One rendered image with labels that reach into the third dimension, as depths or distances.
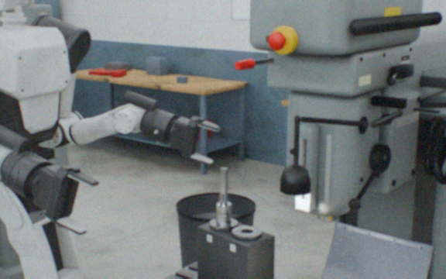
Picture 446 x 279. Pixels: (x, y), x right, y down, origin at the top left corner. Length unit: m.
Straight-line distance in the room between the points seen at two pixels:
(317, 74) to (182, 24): 6.06
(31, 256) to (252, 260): 0.61
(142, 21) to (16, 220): 6.36
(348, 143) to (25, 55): 0.81
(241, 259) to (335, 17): 0.81
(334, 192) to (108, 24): 7.00
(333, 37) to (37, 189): 0.69
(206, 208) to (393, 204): 2.11
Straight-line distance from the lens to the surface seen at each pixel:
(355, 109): 1.53
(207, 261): 1.99
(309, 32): 1.38
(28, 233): 1.73
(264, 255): 1.91
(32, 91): 1.65
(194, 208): 3.95
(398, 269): 2.04
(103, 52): 8.49
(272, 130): 6.86
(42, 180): 1.34
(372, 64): 1.52
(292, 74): 1.52
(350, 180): 1.57
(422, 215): 2.00
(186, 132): 1.75
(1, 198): 1.75
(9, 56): 1.60
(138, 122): 1.81
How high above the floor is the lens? 1.87
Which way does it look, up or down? 14 degrees down
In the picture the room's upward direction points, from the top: straight up
